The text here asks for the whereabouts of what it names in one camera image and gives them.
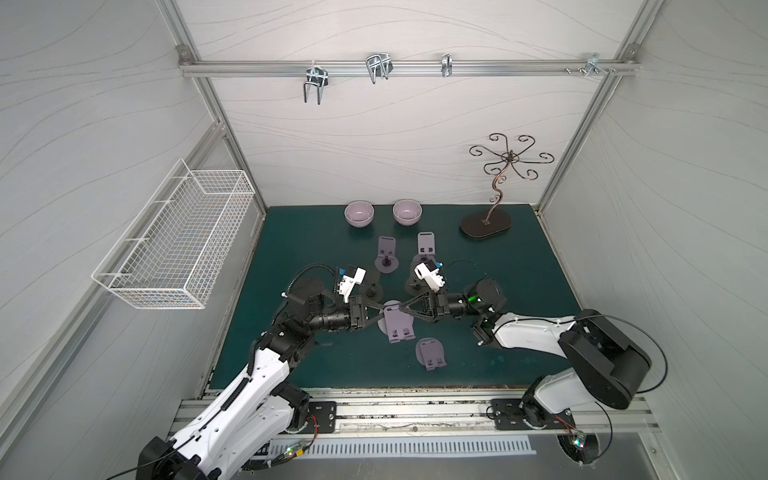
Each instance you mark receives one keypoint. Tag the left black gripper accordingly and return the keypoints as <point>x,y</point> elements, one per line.
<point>358,312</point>

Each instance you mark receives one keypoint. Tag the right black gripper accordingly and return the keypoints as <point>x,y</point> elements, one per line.
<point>434,306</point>

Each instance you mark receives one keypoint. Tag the dark grey phone stand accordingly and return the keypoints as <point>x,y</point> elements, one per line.
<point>371,287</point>
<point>414,286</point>

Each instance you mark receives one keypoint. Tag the purple phone stand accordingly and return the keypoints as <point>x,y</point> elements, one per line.
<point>395,324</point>
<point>430,354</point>
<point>386,261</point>
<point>426,247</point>

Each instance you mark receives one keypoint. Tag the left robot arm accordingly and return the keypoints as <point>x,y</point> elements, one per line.
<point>260,403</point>

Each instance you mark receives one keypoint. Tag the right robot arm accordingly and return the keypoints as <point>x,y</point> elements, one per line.
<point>604,364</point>

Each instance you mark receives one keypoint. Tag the right lilac ceramic bowl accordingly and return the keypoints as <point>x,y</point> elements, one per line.
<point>407,212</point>

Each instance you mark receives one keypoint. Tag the lilac ceramic bowl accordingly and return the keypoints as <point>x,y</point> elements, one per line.
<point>359,214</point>
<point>407,212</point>

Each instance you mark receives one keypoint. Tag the left lilac ceramic bowl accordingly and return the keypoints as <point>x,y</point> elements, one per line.
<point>359,214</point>

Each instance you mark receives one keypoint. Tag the brown metal jewelry tree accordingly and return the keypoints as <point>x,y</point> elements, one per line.
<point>493,221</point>

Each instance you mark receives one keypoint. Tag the white vent strip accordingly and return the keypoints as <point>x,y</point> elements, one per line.
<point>420,447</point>

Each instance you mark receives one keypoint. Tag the left metal hook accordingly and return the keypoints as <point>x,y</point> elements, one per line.
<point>317,78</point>

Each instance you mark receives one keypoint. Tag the metal hook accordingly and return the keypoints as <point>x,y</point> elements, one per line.
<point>592,66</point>
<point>379,66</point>
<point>446,65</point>
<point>317,78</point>

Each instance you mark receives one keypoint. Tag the right metal hook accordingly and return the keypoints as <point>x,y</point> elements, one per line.
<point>592,66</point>

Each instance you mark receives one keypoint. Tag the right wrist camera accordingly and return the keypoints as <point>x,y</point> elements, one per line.
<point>429,272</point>

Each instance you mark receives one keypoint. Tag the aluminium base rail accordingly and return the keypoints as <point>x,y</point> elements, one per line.
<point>448,411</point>

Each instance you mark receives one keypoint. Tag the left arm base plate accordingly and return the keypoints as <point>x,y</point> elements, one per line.
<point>317,416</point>

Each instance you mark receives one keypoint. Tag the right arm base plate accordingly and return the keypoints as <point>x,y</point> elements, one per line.
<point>509,414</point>

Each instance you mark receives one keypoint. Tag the white wire basket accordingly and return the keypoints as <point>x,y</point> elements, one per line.
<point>170,255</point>

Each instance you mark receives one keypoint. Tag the horizontal aluminium rail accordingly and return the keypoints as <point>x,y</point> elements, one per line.
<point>626,66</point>

